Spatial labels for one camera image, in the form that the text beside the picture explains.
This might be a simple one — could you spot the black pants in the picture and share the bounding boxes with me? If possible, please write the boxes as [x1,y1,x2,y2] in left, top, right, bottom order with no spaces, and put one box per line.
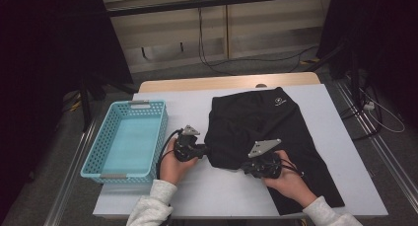
[203,86,346,216]

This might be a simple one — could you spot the hand-held gripper cable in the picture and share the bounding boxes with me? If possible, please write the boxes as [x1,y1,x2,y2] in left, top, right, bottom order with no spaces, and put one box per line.
[278,156,306,179]
[155,128,183,226]

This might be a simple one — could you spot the black curtain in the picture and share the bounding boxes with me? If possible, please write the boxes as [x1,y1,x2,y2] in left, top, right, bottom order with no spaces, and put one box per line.
[316,0,418,128]
[0,0,134,220]

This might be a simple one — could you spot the person's right hand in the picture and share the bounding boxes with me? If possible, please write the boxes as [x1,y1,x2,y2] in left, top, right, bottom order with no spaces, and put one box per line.
[262,149,318,209]

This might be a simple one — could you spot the left hand-held gripper cable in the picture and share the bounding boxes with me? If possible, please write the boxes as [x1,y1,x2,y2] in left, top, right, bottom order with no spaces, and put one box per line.
[155,128,183,226]

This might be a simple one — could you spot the black stand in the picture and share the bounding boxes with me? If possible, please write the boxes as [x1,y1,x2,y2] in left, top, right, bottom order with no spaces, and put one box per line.
[307,38,366,106]
[78,72,141,133]

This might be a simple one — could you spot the yellow cable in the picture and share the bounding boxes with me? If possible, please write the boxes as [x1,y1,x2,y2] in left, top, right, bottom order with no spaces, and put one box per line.
[67,99,83,113]

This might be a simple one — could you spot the light blue plastic basket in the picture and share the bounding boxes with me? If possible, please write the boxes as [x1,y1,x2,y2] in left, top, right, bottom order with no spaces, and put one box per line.
[80,99,170,185]

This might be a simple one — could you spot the metal floor rail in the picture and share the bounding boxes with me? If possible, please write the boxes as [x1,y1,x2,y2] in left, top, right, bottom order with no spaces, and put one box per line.
[43,118,100,226]
[334,79,418,205]

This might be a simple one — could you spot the black metal crossbar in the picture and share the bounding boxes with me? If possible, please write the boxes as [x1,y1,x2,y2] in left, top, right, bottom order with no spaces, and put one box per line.
[106,0,333,18]

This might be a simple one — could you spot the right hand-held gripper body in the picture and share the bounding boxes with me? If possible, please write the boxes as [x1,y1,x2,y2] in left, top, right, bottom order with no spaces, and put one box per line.
[247,138,284,180]

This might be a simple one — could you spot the person's left hand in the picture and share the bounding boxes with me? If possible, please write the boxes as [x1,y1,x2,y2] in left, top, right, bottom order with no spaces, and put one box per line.
[159,136,200,187]

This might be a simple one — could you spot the white cable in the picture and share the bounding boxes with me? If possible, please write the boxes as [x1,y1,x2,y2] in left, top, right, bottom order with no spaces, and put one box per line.
[358,87,406,134]

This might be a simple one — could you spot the black floor cable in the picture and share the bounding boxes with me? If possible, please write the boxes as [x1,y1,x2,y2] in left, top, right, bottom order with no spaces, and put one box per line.
[208,44,319,73]

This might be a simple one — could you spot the right hand-held gripper cable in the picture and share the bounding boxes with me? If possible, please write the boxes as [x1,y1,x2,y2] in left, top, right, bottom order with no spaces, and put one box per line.
[278,156,306,179]

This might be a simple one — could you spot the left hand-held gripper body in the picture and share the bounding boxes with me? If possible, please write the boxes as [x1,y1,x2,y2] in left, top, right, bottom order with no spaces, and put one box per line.
[174,124,201,163]

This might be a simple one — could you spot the hanging black cable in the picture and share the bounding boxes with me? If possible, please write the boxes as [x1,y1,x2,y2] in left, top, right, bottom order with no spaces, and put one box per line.
[196,6,238,77]

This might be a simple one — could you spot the black cable bundle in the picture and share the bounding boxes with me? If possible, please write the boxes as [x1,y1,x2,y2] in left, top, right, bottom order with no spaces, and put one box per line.
[339,84,383,141]

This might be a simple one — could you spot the white table cover sheet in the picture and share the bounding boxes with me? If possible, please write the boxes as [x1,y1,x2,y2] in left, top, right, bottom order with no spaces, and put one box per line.
[92,83,389,219]

